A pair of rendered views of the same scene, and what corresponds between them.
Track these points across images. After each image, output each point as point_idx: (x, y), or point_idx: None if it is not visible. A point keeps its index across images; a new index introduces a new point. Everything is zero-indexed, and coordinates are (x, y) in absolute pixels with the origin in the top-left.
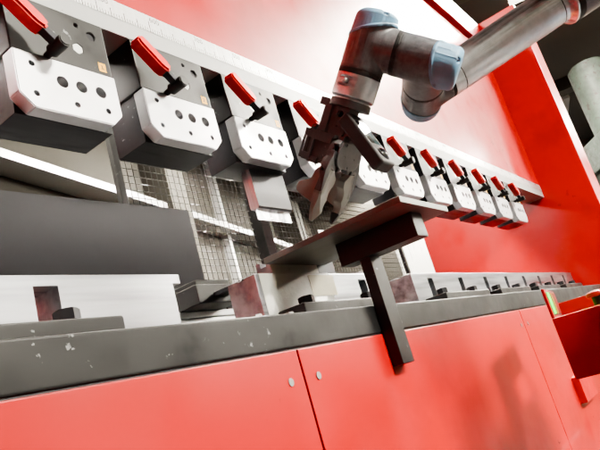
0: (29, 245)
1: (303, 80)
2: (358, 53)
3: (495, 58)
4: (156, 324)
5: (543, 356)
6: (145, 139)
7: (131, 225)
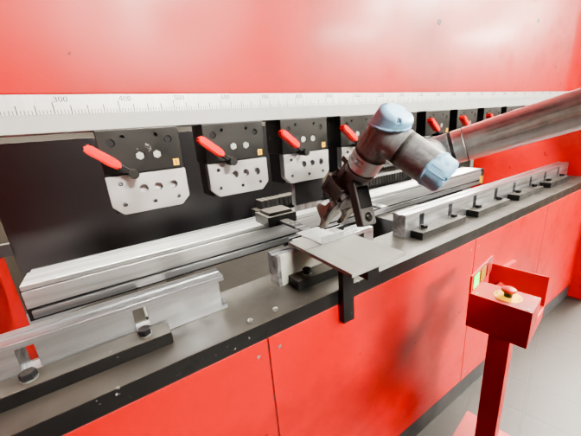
0: None
1: (362, 90)
2: (368, 146)
3: (502, 148)
4: (205, 305)
5: (479, 263)
6: (211, 195)
7: None
